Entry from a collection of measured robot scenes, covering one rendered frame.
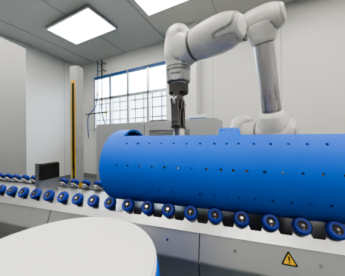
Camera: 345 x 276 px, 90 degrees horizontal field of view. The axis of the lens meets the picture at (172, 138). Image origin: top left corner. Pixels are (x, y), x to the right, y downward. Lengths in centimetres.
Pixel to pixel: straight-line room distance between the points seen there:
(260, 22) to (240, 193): 85
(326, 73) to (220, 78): 159
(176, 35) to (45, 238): 64
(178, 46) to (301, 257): 71
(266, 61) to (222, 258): 93
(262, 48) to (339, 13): 295
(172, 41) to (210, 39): 15
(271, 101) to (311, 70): 255
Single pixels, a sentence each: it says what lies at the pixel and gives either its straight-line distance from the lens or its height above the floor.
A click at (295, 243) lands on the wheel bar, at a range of 62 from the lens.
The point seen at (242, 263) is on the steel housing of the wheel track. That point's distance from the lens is 61.
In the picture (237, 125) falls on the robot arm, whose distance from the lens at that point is 120.
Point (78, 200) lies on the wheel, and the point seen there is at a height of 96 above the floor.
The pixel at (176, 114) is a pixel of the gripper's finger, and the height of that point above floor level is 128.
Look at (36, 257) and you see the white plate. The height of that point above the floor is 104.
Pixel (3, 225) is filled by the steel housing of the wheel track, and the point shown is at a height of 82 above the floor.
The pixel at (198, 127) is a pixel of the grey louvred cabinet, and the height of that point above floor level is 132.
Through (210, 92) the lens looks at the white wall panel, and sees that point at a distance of 365.
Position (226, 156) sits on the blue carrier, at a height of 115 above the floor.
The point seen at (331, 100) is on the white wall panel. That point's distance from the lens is 359.
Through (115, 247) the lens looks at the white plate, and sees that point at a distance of 32.
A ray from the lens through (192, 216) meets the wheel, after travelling 59.
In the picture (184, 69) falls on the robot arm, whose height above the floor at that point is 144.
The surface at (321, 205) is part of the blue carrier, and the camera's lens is 58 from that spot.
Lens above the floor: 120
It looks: level
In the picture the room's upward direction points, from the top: straight up
